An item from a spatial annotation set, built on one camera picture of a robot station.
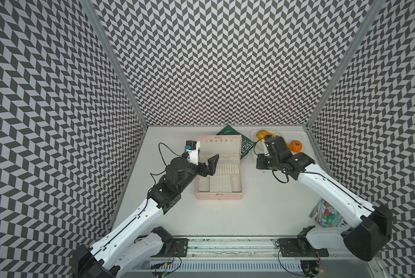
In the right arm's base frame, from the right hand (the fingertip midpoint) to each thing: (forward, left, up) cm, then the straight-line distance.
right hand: (259, 163), depth 80 cm
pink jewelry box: (-5, +15, -10) cm, 19 cm away
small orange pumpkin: (+20, -27, -13) cm, 36 cm away
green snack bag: (+22, +2, -15) cm, 27 cm away
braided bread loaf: (+31, -9, -15) cm, 36 cm away
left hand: (-2, +23, +10) cm, 25 cm away
